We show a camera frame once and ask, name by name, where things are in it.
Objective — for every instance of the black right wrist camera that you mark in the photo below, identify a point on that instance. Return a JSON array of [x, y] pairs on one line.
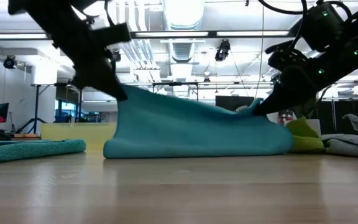
[[286, 57]]

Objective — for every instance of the large black monitor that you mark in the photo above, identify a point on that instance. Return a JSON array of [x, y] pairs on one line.
[[233, 104]]

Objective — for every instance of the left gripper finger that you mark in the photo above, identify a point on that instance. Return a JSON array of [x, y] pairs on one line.
[[84, 77], [110, 81]]

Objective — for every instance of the black workstation frame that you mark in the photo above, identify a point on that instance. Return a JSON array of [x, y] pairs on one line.
[[174, 84]]

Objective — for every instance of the teal microfiber towel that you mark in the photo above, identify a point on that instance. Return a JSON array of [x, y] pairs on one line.
[[26, 151]]

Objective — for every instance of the black tripod stand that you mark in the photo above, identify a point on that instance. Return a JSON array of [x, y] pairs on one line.
[[36, 105]]

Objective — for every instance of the blue microfiber towel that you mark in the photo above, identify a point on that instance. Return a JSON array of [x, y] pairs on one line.
[[182, 130]]

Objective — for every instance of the black hanging camera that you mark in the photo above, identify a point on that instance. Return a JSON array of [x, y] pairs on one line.
[[222, 49]]

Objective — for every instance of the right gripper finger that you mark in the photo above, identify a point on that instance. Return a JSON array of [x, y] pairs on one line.
[[267, 96], [273, 102]]

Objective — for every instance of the lime green microfiber towel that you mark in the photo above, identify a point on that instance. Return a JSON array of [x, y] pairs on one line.
[[306, 140]]

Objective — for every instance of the black partition screen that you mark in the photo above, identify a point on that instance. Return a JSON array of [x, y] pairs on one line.
[[340, 118]]

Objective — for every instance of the black beam with light strips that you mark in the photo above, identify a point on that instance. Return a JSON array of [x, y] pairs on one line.
[[211, 34]]

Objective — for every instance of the silver ventilation duct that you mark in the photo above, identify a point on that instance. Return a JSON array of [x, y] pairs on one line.
[[183, 12]]

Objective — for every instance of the yellow translucent plastic basket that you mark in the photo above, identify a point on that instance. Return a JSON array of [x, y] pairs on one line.
[[76, 133]]

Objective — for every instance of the grey microfiber towel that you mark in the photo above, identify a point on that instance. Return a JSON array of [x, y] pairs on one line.
[[350, 143]]

